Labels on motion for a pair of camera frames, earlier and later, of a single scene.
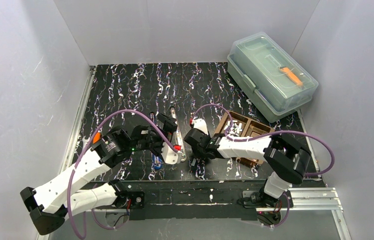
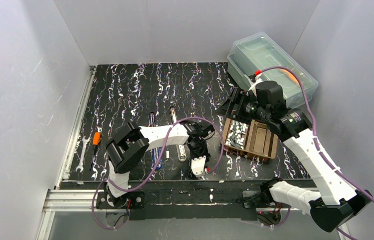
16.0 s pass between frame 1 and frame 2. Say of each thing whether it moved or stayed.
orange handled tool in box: stayed
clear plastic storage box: stayed
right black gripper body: moved
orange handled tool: stayed
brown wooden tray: moved
